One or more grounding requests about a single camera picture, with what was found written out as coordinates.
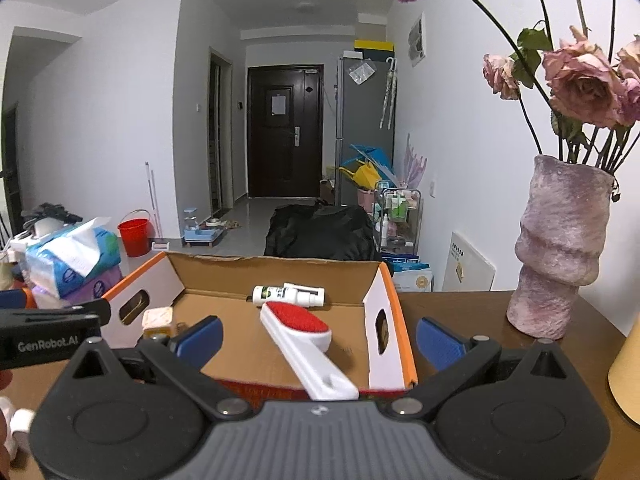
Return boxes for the red white lint brush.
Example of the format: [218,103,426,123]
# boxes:
[259,301,359,401]

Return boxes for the white spray bottle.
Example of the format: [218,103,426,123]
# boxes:
[250,283,326,309]

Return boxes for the white small cap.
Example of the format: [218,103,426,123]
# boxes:
[0,396,35,460]

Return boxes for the blue tissue pack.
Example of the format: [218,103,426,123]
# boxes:
[25,217,120,298]

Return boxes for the red cardboard pumpkin box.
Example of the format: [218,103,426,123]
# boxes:
[102,252,418,404]

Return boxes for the black headset on container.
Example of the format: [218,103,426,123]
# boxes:
[22,203,82,237]

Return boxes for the pet water feeder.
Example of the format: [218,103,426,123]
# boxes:
[182,208,224,247]

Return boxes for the red bucket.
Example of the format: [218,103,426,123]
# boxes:
[117,209,152,258]

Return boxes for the metal trolley with bottles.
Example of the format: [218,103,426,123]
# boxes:
[372,181,423,258]

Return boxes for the cream thermos jug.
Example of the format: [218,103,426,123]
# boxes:
[608,330,640,425]

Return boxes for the pink textured vase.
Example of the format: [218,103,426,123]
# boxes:
[506,155,614,340]

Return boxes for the black bag on floor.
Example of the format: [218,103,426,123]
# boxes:
[264,202,381,261]

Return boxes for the yellow bag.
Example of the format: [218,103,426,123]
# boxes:
[338,160,382,191]

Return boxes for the grey refrigerator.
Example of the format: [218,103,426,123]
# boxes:
[335,55,395,206]

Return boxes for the dark brown entrance door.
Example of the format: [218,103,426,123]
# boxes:
[247,65,323,198]

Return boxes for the dried pink roses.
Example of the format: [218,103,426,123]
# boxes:
[397,0,639,174]

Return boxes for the white board against wall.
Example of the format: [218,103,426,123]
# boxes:
[442,232,496,292]

